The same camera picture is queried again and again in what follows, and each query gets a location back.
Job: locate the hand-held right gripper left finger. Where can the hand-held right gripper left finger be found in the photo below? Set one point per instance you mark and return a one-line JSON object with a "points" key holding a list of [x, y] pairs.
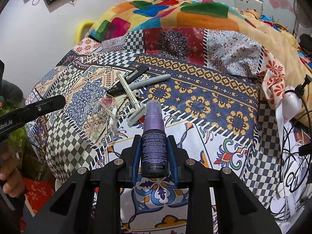
{"points": [[136, 158]]}

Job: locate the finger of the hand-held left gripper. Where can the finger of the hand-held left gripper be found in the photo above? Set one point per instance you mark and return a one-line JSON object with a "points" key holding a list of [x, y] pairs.
{"points": [[46, 106]]}

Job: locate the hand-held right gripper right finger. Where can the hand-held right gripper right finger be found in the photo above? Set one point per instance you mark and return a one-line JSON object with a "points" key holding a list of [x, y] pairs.
{"points": [[173, 158]]}

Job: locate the purple spray bottle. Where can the purple spray bottle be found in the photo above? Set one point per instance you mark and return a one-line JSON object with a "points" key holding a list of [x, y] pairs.
{"points": [[154, 141]]}

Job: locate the white earphones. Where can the white earphones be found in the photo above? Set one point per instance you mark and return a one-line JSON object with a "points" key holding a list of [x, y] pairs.
{"points": [[104, 117]]}

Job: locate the beige disposable razor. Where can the beige disposable razor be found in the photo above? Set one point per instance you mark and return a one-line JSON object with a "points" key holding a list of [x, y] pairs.
{"points": [[130, 95]]}

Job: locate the grey disposable razor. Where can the grey disposable razor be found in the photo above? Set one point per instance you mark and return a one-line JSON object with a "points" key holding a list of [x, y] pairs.
{"points": [[148, 81]]}

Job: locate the person's left hand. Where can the person's left hand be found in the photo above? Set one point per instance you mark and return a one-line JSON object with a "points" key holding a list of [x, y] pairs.
{"points": [[11, 175]]}

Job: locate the green printed box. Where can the green printed box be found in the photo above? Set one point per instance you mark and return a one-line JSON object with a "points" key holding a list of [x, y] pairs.
{"points": [[18, 136]]}

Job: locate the dark grey cloth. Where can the dark grey cloth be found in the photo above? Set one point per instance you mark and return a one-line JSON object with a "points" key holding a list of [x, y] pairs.
{"points": [[11, 89]]}

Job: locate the patchwork printed bedsheet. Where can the patchwork printed bedsheet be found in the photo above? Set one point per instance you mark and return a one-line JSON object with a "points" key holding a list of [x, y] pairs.
{"points": [[207, 102]]}

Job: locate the red floral bag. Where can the red floral bag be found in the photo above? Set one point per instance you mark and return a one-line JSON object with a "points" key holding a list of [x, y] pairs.
{"points": [[39, 195]]}

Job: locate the yellow foam tube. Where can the yellow foam tube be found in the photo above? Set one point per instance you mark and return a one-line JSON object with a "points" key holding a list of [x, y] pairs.
{"points": [[81, 30]]}

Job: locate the white oval clip device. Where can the white oval clip device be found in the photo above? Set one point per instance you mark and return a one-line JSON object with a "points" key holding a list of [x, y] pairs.
{"points": [[292, 104]]}

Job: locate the colourful block pattern blanket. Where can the colourful block pattern blanket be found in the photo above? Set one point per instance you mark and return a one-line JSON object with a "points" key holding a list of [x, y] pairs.
{"points": [[195, 19]]}

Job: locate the small white cabinet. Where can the small white cabinet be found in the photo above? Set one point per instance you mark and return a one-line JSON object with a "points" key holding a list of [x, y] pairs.
{"points": [[248, 0]]}

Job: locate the white standing fan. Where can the white standing fan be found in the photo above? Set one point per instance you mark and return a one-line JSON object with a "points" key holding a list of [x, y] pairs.
{"points": [[301, 17]]}

